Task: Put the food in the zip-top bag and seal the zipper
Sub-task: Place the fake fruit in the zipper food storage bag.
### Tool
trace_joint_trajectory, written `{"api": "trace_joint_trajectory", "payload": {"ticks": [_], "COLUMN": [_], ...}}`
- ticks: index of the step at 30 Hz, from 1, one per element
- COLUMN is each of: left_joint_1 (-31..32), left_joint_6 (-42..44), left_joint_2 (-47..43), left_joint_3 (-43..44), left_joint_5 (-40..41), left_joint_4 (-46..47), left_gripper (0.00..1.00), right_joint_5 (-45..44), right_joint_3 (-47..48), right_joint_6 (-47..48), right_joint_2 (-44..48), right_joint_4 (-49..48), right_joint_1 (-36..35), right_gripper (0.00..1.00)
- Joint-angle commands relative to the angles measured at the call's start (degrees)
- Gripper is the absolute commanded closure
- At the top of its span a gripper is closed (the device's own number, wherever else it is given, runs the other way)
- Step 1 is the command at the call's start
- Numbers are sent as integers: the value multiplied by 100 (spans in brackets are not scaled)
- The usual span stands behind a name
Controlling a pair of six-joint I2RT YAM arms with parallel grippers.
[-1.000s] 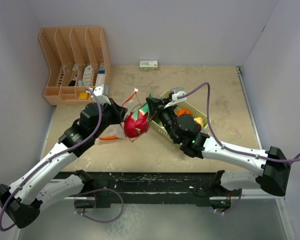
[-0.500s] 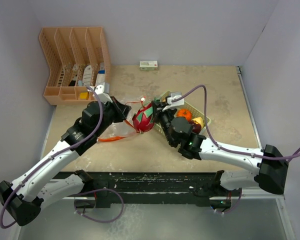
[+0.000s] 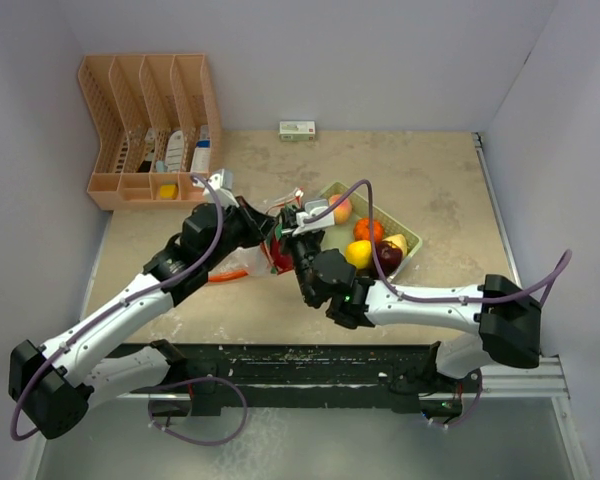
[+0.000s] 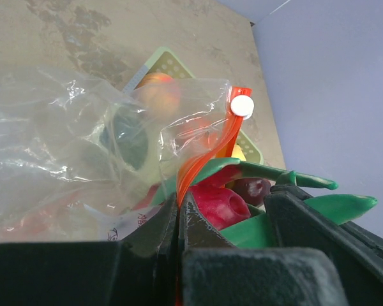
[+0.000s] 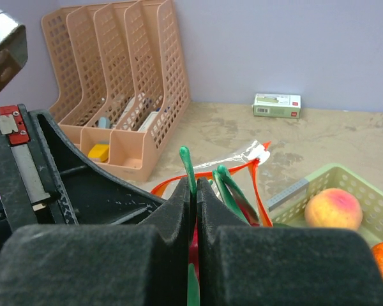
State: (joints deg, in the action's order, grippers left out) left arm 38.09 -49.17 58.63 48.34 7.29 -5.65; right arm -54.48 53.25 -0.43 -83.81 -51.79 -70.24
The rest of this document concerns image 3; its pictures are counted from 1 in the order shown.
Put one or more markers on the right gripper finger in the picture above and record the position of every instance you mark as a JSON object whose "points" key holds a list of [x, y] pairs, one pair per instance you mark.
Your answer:
{"points": [[296, 230], [285, 214]]}

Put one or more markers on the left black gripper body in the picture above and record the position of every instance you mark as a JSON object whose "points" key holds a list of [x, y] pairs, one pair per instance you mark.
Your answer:
{"points": [[238, 233]]}

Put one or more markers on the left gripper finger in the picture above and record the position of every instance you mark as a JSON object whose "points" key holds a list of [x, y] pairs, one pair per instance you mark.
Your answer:
{"points": [[269, 236], [254, 220]]}

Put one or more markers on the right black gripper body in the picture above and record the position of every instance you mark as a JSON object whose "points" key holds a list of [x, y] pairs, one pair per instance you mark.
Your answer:
{"points": [[304, 258]]}

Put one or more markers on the clear zip top bag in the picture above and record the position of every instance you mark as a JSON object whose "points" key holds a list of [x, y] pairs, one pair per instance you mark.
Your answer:
{"points": [[252, 261]]}

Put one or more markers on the pink dragon fruit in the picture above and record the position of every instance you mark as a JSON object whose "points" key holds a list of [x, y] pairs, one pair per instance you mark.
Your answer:
{"points": [[279, 261]]}

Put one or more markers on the dark red apple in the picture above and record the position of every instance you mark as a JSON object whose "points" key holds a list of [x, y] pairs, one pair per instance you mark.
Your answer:
{"points": [[389, 255]]}

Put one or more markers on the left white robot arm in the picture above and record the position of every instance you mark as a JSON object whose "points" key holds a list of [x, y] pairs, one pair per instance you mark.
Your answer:
{"points": [[57, 383]]}

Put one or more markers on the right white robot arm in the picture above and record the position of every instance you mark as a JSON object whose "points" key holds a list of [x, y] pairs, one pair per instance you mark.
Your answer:
{"points": [[498, 322]]}

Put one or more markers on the peach fruit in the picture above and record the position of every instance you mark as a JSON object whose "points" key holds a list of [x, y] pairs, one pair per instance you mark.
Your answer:
{"points": [[343, 211]]}

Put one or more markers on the yellow lemon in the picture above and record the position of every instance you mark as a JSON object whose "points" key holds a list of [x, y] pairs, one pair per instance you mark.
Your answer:
{"points": [[359, 254]]}

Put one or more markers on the yellow block in organizer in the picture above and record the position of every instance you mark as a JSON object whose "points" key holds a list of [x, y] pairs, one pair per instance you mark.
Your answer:
{"points": [[168, 192]]}

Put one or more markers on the small orange pumpkin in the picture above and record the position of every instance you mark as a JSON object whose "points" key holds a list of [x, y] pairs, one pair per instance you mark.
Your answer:
{"points": [[366, 229]]}

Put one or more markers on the yellow potato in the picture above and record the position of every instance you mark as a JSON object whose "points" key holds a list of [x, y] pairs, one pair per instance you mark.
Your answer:
{"points": [[399, 241]]}

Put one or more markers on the small green white box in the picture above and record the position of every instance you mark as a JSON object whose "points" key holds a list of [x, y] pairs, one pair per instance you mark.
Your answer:
{"points": [[297, 131]]}

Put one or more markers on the orange plastic file organizer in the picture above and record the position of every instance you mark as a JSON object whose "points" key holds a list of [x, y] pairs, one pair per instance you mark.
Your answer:
{"points": [[136, 101]]}

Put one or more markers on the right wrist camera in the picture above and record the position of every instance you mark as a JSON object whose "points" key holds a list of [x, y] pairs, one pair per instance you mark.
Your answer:
{"points": [[316, 211]]}

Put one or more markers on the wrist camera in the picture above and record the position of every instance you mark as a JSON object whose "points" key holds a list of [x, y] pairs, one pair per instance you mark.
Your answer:
{"points": [[316, 211], [218, 185]]}

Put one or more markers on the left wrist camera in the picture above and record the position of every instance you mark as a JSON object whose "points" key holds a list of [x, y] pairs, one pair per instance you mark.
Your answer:
{"points": [[218, 185]]}

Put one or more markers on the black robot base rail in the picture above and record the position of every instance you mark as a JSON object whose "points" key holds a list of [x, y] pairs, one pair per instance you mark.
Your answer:
{"points": [[203, 379]]}

